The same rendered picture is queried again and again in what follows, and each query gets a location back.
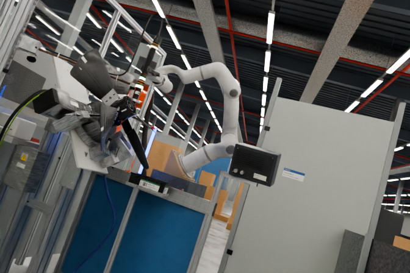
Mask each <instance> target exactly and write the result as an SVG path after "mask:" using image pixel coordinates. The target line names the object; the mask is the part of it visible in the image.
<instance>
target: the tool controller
mask: <svg viewBox="0 0 410 273"><path fill-rule="evenodd" d="M280 159H281V154H280V153H277V152H273V151H270V150H266V149H263V148H259V147H256V146H252V145H249V144H245V143H236V145H235V148H234V153H233V156H232V160H231V165H230V169H229V174H230V175H233V176H236V177H240V178H243V179H246V180H249V181H252V182H256V183H259V184H261V185H265V186H269V187H271V186H272V185H273V184H274V183H275V178H276V174H277V171H278V166H279V162H280Z"/></svg>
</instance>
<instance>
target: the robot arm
mask: <svg viewBox="0 0 410 273"><path fill-rule="evenodd" d="M147 72H148V73H147V76H146V78H147V79H149V80H151V81H152V83H153V84H154V85H155V86H156V87H158V88H159V89H160V90H161V91H163V92H164V93H169V92H170V91H171V90H172V89H173V84H172V83H171V82H170V81H169V79H168V76H167V74H169V73H175V74H177V75H178V76H179V78H180V79H181V81H182V83H183V84H188V83H193V82H197V81H201V80H204V79H208V78H211V77H214V78H216V80H217V82H218V83H219V85H220V86H221V88H222V90H223V91H224V115H223V128H222V131H221V143H217V144H207V145H205V146H204V147H202V148H200V149H198V150H196V151H195V152H192V153H191V154H188V155H186V156H183V155H182V154H178V161H179V164H180V166H181V168H182V170H183V171H184V173H185V175H186V176H187V177H188V178H192V177H193V171H195V170H197V169H199V168H200V167H202V166H204V165H206V164H208V163H210V162H212V161H214V160H216V159H218V158H228V157H232V156H233V153H234V148H235V145H236V143H239V141H238V136H237V125H238V118H239V96H240V94H241V88H240V85H239V82H238V81H237V80H235V78H234V77H233V76H232V74H231V72H230V71H229V69H228V68H227V67H226V66H225V65H224V64H222V63H220V62H213V63H209V64H206V65H203V66H199V67H196V68H192V69H188V70H183V69H181V68H179V67H177V66H174V65H166V66H161V67H159V68H157V69H156V70H153V69H152V68H151V67H150V66H148V67H147Z"/></svg>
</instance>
